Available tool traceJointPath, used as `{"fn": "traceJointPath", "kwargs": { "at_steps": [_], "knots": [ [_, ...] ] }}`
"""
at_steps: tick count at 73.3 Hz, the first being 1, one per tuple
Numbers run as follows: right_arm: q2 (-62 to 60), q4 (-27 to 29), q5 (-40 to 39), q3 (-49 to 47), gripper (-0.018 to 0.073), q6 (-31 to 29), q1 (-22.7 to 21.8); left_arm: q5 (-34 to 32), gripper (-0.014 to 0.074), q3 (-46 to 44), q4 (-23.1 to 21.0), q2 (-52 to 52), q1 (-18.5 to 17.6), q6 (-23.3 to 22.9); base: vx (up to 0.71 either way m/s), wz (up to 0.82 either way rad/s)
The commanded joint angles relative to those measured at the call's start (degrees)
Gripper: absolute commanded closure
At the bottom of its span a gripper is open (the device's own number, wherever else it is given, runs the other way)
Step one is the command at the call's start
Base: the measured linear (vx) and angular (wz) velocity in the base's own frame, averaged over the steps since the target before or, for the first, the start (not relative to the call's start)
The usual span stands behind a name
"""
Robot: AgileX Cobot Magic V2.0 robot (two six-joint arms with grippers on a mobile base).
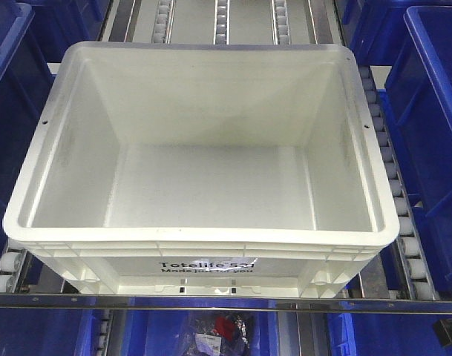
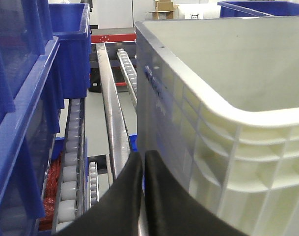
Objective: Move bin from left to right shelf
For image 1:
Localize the white roller track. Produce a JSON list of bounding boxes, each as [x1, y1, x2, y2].
[[0, 246, 27, 294], [358, 66, 439, 301]]

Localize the rear left roller track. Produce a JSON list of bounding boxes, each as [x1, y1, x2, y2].
[[151, 0, 176, 44]]

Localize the bagged red and black parts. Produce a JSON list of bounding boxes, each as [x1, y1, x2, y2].
[[176, 311, 255, 356]]

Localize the rear centre roller track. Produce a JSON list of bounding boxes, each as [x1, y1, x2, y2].
[[213, 0, 230, 45]]

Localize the blue bin right of tote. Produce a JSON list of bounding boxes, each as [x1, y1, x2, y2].
[[385, 5, 452, 294]]

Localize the blue bin lower right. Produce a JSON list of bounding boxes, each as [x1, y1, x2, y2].
[[327, 313, 452, 355]]

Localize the left white roller track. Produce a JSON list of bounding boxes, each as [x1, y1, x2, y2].
[[0, 246, 27, 294]]

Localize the blue bin lower middle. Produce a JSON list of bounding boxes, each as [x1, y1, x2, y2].
[[119, 310, 279, 355]]

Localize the blue bin left of tote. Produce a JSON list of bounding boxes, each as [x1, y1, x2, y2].
[[0, 1, 53, 256]]

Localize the blue bin of tote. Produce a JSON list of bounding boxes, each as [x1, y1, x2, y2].
[[385, 5, 452, 294], [0, 1, 53, 256]]

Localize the steel shelf front rail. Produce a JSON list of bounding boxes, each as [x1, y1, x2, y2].
[[0, 293, 452, 315]]

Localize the white plastic tote bin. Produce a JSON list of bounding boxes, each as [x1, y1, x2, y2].
[[3, 42, 399, 298]]

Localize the rear right roller track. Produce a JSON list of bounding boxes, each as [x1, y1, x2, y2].
[[270, 0, 292, 45]]

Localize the blue bin lower left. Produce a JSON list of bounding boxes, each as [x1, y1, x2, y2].
[[0, 309, 102, 355]]

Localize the right white roller track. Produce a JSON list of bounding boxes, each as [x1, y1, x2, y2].
[[358, 66, 439, 301]]

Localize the blue bin upper right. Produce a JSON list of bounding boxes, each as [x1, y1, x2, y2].
[[335, 0, 452, 66]]

